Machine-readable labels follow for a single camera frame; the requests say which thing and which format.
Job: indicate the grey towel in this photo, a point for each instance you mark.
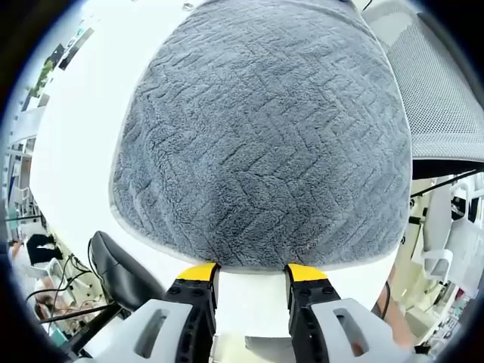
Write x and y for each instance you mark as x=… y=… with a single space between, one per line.
x=257 y=132

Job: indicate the black laptop stand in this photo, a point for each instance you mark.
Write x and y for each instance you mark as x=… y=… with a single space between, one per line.
x=102 y=326

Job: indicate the white plastic office chair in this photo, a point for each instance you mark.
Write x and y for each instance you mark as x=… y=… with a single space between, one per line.
x=438 y=227

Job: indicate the grey mesh office chair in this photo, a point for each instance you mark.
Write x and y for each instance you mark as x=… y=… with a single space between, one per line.
x=435 y=94

